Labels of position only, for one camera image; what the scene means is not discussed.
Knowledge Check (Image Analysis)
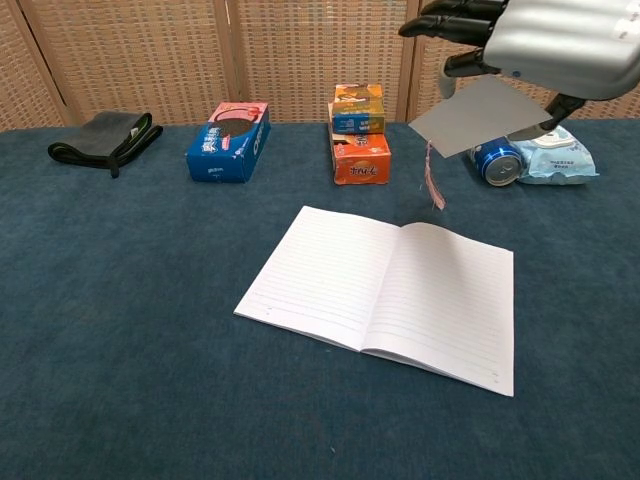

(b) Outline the light blue wet wipes pack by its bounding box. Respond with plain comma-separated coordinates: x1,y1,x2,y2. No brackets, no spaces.
509,123,600,186

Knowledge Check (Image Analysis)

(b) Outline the small yellow blue snack box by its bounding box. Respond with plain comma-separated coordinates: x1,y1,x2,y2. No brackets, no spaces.
327,83,387,136

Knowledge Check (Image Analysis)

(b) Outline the woven folding screen wooden frame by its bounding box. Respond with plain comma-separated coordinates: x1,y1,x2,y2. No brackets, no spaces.
0,0,640,134

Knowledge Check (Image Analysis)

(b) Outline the teal table cloth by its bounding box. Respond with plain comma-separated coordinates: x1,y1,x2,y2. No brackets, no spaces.
0,117,640,480

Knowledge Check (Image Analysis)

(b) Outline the blue and silver drink can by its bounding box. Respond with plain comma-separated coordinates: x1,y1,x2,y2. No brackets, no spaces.
468,135,524,188

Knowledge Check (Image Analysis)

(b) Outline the folded dark cloth green trim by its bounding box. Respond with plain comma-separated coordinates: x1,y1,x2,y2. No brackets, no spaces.
47,111,165,179

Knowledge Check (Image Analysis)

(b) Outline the blue Oreo cookie box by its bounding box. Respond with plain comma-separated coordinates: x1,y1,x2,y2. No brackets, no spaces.
185,101,273,184

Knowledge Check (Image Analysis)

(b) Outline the orange snack box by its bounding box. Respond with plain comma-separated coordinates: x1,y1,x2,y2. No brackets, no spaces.
327,125,393,187

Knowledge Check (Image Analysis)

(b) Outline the open lined white notebook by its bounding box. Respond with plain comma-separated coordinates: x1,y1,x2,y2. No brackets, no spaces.
233,205,516,399

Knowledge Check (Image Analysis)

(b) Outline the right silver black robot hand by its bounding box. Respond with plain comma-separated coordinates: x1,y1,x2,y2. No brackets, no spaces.
398,0,640,142

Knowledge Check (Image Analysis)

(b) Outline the cream and teal bookmark with tassel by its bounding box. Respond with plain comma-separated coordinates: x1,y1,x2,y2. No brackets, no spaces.
407,74,555,211

